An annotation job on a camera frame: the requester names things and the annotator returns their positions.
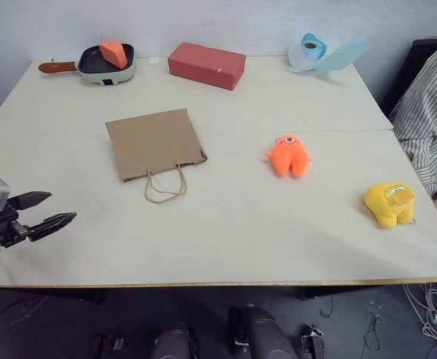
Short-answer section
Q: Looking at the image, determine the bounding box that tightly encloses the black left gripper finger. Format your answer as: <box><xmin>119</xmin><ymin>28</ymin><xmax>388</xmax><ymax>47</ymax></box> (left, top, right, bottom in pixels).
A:
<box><xmin>26</xmin><ymin>212</ymin><xmax>78</xmax><ymax>242</ymax></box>
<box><xmin>7</xmin><ymin>191</ymin><xmax>53</xmax><ymax>211</ymax></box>

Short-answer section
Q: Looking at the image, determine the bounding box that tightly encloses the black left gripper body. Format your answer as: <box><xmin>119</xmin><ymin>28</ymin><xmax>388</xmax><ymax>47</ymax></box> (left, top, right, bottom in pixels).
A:
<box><xmin>0</xmin><ymin>207</ymin><xmax>30</xmax><ymax>248</ymax></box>

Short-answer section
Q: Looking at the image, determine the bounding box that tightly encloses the brown paper bag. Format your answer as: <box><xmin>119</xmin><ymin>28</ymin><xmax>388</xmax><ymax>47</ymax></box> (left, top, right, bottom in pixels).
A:
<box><xmin>105</xmin><ymin>108</ymin><xmax>209</xmax><ymax>204</ymax></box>

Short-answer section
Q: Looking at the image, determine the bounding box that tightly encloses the green toy frying pan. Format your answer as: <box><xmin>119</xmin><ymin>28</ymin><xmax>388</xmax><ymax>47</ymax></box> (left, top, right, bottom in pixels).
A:
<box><xmin>38</xmin><ymin>43</ymin><xmax>136</xmax><ymax>87</ymax></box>

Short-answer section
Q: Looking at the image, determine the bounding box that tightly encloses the orange foam wedge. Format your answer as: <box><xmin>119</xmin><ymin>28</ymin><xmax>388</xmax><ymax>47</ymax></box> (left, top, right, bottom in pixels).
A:
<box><xmin>98</xmin><ymin>40</ymin><xmax>127</xmax><ymax>70</ymax></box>

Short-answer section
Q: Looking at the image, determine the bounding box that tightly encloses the dark rounded robot leg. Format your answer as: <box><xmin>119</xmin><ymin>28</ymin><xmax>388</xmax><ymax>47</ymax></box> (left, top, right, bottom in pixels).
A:
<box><xmin>228</xmin><ymin>304</ymin><xmax>300</xmax><ymax>359</ymax></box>
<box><xmin>150</xmin><ymin>322</ymin><xmax>200</xmax><ymax>359</ymax></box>

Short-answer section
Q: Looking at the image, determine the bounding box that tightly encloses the red brick block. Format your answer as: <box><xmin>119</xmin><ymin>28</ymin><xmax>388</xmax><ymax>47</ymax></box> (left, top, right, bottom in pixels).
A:
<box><xmin>167</xmin><ymin>42</ymin><xmax>247</xmax><ymax>91</ymax></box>

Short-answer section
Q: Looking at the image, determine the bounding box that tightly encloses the orange plush toy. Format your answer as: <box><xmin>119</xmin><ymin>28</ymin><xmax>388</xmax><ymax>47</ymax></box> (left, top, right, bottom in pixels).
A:
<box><xmin>266</xmin><ymin>133</ymin><xmax>313</xmax><ymax>179</ymax></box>

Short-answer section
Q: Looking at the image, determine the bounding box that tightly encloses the blue paper towel roll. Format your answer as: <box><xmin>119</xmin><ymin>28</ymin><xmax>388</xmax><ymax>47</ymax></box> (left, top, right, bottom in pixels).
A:
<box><xmin>287</xmin><ymin>32</ymin><xmax>369</xmax><ymax>75</ymax></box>

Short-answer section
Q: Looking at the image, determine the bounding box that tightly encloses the yellow plush toy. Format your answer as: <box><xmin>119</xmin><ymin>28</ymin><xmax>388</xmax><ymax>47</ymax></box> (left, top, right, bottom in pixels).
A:
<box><xmin>364</xmin><ymin>182</ymin><xmax>417</xmax><ymax>228</ymax></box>

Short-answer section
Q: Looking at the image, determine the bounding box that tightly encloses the black chair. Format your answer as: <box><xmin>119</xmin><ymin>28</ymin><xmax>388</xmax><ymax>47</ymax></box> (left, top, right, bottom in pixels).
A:
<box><xmin>381</xmin><ymin>37</ymin><xmax>437</xmax><ymax>117</ymax></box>

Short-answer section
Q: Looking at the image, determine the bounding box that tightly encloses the person in striped shirt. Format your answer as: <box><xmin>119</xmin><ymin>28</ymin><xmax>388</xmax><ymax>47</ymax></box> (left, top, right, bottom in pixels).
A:
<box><xmin>389</xmin><ymin>36</ymin><xmax>437</xmax><ymax>214</ymax></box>

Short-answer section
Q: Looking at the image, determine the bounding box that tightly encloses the white cable bundle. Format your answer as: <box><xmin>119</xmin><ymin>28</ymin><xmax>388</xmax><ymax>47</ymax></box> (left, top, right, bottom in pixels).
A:
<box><xmin>403</xmin><ymin>283</ymin><xmax>437</xmax><ymax>359</ymax></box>

